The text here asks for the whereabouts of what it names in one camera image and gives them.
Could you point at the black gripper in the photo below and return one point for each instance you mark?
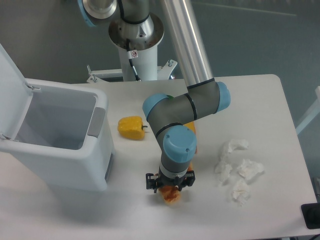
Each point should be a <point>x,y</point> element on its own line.
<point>155,181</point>

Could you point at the long braided bread loaf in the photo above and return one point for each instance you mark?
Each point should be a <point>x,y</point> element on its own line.
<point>170,194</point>

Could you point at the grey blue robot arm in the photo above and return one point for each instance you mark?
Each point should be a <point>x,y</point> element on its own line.
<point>136,32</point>

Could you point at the round braided bread roll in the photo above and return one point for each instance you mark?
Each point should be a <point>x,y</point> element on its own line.
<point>190,167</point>

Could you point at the square toast bread slice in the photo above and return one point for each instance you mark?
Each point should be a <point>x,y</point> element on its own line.
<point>192,127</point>

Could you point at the crumpled tissue left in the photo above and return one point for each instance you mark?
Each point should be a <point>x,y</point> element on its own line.
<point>223,171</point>

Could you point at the crumpled tissue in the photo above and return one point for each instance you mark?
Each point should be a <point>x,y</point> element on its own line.
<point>250,170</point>
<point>223,171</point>
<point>241,192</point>
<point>231,145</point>

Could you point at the yellow bell pepper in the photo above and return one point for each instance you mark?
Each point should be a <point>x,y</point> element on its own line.
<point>131,127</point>

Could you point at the crumpled tissue top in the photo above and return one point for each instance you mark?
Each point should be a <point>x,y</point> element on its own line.
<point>231,145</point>

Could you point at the crumpled tissue bottom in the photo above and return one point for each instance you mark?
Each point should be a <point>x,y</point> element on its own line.
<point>241,192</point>

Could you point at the crumpled tissue right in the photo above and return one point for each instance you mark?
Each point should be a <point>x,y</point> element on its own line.
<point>250,170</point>

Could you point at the green bell pepper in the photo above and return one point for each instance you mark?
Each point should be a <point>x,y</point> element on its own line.
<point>170,97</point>

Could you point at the white trash bin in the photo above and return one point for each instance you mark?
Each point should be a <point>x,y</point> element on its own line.
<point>65,137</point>

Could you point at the black device at edge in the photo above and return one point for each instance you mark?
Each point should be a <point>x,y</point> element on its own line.
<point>311,215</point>

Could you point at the white trash bin lid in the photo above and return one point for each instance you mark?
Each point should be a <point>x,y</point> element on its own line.
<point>15,96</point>

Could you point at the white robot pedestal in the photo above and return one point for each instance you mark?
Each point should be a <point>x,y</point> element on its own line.
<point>136,65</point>

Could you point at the white frame at right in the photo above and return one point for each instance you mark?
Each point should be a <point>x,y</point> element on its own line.
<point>309,114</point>

